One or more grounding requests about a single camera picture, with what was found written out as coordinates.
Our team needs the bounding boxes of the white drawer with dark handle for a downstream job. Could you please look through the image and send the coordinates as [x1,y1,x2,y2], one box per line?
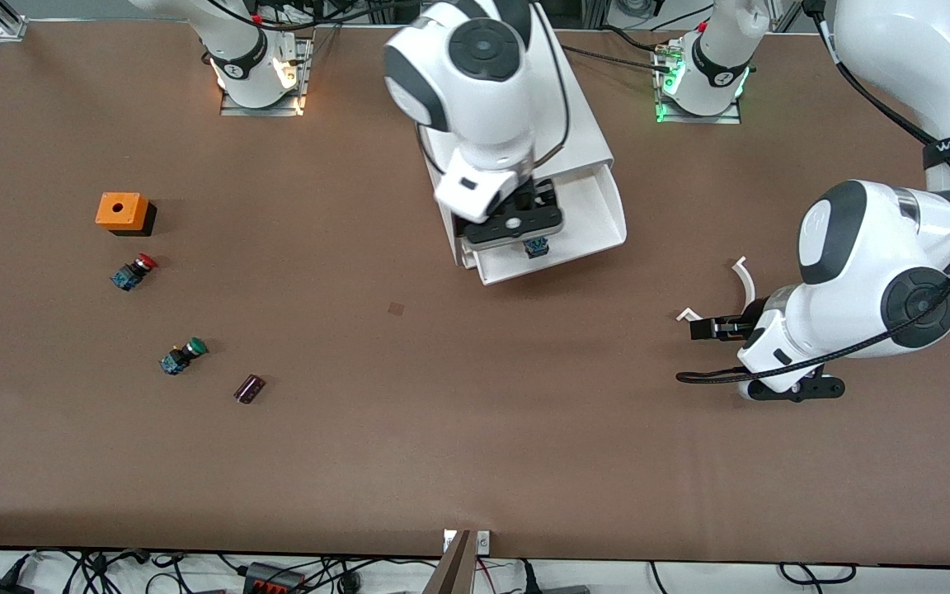
[467,163,628,285]

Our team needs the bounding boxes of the white drawer cabinet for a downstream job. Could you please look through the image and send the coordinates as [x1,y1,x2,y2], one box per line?
[409,25,614,269]

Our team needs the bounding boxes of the green push button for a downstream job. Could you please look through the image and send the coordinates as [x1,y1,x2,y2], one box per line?
[160,337,209,376]

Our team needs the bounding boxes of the red push button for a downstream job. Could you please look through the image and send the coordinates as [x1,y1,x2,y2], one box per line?
[110,253,158,292]

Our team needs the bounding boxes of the white curved plastic piece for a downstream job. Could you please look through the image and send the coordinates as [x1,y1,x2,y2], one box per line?
[677,257,756,323]

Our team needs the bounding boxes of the black power strip red switches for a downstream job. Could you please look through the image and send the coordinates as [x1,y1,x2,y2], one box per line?
[242,561,308,594]

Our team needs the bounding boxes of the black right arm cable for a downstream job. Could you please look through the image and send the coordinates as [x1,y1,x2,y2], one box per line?
[524,0,572,178]

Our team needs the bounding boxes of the black base cable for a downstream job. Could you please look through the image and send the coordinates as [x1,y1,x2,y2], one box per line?
[562,25,674,75]

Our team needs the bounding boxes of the black looped floor cable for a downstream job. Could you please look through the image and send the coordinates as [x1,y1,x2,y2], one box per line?
[778,563,858,587]

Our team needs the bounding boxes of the brown wooden post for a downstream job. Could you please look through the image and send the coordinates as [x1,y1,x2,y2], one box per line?
[424,530,477,594]

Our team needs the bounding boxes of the orange button enclosure box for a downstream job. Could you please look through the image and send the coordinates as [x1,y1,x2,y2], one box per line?
[96,192,157,238]

